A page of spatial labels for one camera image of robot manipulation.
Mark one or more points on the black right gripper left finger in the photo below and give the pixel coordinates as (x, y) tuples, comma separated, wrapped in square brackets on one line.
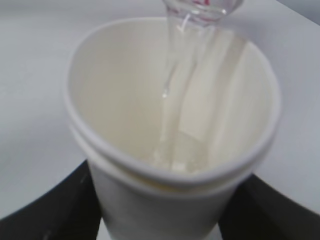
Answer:
[(69, 211)]

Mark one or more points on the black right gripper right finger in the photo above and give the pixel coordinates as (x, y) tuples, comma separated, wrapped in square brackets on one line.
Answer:
[(258, 212)]

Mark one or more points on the white paper cup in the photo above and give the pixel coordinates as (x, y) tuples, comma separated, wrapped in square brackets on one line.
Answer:
[(169, 130)]

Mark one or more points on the clear plastic water bottle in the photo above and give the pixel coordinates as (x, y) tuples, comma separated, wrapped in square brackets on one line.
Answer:
[(199, 13)]

